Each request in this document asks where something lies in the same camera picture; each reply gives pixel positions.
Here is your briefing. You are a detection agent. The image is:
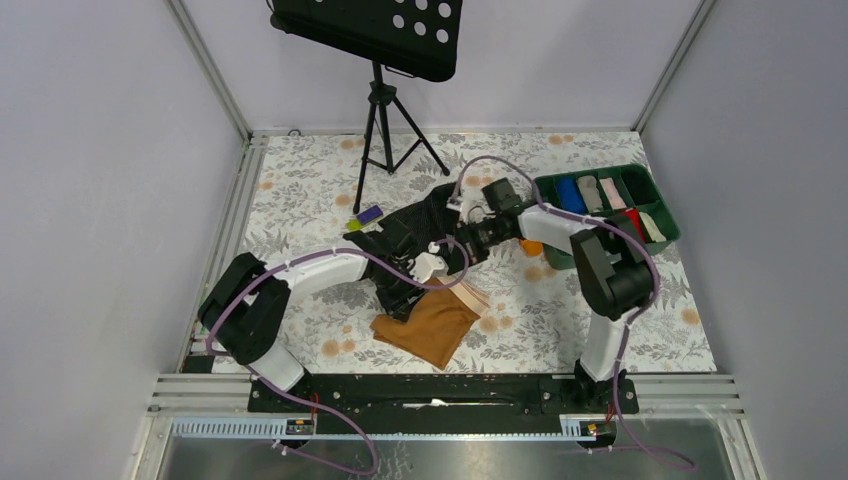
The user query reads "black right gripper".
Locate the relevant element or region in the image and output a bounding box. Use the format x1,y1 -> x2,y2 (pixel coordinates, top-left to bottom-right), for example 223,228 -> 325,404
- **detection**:
447,215 -> 513,276

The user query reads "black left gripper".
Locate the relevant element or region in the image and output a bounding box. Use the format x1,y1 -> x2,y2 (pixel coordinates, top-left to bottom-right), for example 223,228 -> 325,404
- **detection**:
370,261 -> 428,322

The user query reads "brown boxer underwear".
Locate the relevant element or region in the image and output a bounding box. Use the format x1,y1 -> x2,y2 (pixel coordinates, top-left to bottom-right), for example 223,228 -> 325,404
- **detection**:
371,281 -> 490,370

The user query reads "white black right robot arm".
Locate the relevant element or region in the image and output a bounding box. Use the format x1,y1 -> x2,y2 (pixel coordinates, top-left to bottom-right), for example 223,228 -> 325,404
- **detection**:
447,179 -> 657,412

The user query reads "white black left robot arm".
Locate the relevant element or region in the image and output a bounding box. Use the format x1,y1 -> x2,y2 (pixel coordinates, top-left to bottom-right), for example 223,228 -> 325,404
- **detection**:
198,224 -> 447,411

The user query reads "black striped underwear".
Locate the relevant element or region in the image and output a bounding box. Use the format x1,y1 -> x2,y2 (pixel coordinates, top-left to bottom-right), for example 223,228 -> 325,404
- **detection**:
378,182 -> 459,263

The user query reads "blue rolled underwear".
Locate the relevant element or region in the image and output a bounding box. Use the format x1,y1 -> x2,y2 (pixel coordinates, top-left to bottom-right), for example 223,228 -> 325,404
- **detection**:
555,176 -> 588,215

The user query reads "light grey rolled underwear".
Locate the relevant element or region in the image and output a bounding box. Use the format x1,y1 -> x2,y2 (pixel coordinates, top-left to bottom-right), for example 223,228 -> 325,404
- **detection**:
577,175 -> 603,213

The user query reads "pink rolled underwear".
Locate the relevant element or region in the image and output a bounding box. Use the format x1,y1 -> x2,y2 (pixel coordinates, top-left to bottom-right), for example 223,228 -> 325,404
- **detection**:
600,177 -> 627,210

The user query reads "red rolled underwear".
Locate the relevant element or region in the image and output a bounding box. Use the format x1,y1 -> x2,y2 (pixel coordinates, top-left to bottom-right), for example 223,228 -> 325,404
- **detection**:
624,208 -> 646,242

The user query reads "cream rolled underwear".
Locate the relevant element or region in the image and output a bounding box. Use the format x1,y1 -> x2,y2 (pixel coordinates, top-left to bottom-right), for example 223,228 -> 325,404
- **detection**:
639,211 -> 667,243

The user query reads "orange rolled cloth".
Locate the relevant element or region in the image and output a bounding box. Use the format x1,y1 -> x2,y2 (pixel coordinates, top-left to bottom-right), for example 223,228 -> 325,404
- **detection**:
520,239 -> 544,257

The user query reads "purple yellow small block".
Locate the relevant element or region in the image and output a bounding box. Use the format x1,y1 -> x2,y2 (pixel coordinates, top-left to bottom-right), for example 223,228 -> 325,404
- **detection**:
346,205 -> 384,232

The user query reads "floral patterned table mat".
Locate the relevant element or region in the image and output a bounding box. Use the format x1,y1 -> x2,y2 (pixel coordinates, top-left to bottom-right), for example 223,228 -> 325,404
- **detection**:
241,132 -> 716,373

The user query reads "green divided organizer tray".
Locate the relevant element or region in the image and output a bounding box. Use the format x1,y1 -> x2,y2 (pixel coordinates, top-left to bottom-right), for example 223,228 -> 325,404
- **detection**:
534,164 -> 680,258

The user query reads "black music stand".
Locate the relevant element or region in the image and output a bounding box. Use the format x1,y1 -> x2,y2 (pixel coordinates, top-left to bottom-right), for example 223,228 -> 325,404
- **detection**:
268,0 -> 463,214

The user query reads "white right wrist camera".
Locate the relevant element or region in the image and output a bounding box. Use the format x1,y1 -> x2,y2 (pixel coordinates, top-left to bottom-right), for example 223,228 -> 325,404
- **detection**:
446,191 -> 488,223

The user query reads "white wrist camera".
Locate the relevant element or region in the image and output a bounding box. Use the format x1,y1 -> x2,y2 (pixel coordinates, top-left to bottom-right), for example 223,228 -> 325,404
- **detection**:
409,252 -> 449,283
446,191 -> 488,223

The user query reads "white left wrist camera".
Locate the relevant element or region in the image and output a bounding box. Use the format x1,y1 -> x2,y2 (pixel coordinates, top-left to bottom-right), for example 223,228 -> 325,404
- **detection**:
409,252 -> 449,283

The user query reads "black mounting base rail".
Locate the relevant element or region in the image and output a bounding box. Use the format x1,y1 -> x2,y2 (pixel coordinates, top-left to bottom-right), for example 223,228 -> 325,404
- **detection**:
247,374 -> 614,436

